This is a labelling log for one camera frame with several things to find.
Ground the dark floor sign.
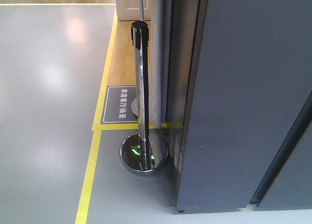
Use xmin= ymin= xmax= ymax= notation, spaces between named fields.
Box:
xmin=101 ymin=85 xmax=137 ymax=124

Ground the grey curtain beside fridge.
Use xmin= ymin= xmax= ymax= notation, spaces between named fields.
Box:
xmin=149 ymin=0 xmax=173 ymax=128

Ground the black stanchion post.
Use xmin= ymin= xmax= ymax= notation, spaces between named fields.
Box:
xmin=120 ymin=20 xmax=169 ymax=175

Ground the white panel door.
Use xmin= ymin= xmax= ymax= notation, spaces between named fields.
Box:
xmin=116 ymin=0 xmax=152 ymax=21

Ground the dark grey fridge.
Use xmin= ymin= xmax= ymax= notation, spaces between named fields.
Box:
xmin=250 ymin=97 xmax=312 ymax=211

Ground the white fridge door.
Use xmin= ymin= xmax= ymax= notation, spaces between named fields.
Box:
xmin=176 ymin=0 xmax=312 ymax=213

